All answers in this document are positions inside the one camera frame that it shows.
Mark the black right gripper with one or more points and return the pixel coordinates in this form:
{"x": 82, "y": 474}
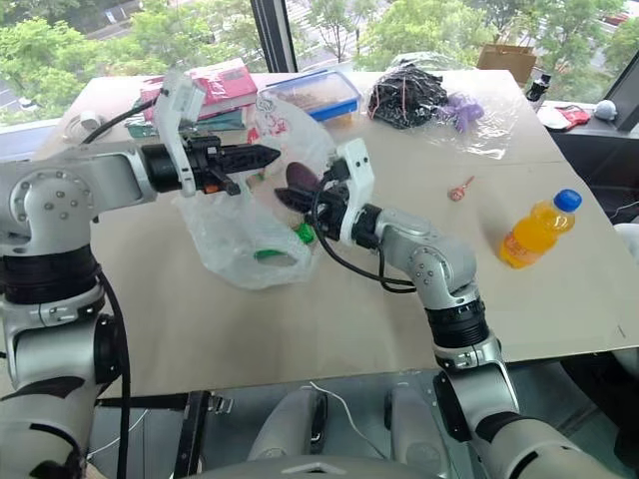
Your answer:
{"x": 329, "y": 212}

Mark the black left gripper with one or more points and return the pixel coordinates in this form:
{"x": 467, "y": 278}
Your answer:
{"x": 200, "y": 157}

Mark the dark purple oval item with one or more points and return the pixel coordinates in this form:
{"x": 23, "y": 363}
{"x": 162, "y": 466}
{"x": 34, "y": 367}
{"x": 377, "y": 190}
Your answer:
{"x": 301, "y": 175}

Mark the translucent white plastic bag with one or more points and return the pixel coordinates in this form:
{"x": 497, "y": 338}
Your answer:
{"x": 234, "y": 239}

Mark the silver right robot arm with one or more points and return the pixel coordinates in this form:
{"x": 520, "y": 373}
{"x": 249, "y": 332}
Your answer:
{"x": 439, "y": 259}

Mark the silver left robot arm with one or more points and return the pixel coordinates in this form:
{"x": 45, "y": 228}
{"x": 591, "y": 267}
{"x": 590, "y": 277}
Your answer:
{"x": 65, "y": 199}

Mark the clear plastic bag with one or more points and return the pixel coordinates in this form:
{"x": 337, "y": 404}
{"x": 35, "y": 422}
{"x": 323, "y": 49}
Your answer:
{"x": 486, "y": 135}

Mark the small green item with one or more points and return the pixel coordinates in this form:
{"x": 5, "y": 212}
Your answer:
{"x": 304, "y": 233}

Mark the teal book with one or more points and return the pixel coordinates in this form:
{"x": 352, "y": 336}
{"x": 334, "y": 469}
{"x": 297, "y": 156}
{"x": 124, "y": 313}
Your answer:
{"x": 219, "y": 122}

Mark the pink book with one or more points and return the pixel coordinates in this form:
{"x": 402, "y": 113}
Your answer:
{"x": 224, "y": 85}

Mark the blue-lidded clear food container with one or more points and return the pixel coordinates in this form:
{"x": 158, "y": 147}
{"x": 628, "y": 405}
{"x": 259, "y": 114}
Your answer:
{"x": 319, "y": 95}

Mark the black bundle with red bands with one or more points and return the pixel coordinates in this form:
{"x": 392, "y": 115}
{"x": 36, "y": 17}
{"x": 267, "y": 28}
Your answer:
{"x": 407, "y": 97}

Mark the white power adapter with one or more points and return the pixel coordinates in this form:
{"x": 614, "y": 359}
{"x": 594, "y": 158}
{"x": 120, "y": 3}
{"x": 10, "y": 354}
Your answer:
{"x": 90, "y": 121}

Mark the small pink wrapped candy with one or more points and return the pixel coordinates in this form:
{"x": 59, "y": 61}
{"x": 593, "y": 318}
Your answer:
{"x": 456, "y": 192}

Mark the purple crumpled item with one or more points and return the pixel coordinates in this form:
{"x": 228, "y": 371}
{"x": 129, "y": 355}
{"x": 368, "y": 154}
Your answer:
{"x": 461, "y": 110}

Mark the silver robot leg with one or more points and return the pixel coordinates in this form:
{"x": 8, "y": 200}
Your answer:
{"x": 417, "y": 429}
{"x": 284, "y": 424}

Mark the orange juice bottle blue cap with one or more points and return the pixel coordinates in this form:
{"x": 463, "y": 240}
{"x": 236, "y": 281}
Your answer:
{"x": 534, "y": 234}

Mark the cardboard box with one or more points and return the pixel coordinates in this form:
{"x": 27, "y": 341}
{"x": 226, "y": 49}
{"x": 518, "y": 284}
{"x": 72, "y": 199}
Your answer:
{"x": 506, "y": 60}

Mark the red and white cloth item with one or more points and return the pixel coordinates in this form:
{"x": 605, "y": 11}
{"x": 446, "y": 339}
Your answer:
{"x": 569, "y": 117}

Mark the black side desk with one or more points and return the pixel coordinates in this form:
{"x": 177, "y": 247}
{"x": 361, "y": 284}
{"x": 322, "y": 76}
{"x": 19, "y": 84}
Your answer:
{"x": 599, "y": 164}

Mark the grey plush toy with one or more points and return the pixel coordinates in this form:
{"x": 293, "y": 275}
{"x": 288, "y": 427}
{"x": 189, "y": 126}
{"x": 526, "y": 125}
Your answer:
{"x": 605, "y": 110}

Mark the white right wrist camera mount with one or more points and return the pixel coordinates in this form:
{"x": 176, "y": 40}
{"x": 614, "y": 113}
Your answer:
{"x": 357, "y": 169}

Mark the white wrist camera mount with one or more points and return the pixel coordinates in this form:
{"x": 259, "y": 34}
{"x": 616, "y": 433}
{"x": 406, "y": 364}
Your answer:
{"x": 172, "y": 107}
{"x": 357, "y": 169}

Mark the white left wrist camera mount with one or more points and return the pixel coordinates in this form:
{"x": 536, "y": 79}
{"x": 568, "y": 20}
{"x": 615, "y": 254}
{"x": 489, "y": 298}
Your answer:
{"x": 172, "y": 107}

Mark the dark window frame post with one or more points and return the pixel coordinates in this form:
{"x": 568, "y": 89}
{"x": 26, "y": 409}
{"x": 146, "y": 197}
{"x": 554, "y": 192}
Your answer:
{"x": 273, "y": 35}

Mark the black table frame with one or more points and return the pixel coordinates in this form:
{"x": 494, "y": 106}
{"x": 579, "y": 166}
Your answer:
{"x": 192, "y": 434}

